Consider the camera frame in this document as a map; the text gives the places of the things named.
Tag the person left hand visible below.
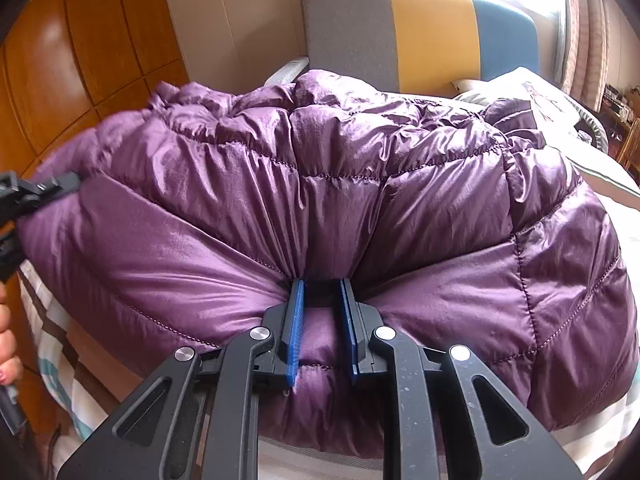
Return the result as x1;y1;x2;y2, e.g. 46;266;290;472
0;285;24;386

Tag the purple quilted down jacket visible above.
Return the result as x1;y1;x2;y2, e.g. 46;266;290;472
17;70;639;458

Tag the pink floral curtain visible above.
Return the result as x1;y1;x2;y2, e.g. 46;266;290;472
561;0;610;112

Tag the grey bed side rail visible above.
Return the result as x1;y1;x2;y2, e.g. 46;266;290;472
264;56;309;86

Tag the grey yellow blue headboard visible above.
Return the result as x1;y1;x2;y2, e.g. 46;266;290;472
302;0;539;96

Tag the cluttered wooden desk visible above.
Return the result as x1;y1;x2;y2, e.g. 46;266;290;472
599;84;636;139

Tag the wooden wardrobe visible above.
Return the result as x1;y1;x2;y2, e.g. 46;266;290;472
1;0;189;176

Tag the white embroidered pillow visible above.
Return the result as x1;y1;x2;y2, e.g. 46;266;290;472
483;67;580;131

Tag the striped bed sheet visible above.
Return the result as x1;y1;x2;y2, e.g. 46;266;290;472
16;148;640;480

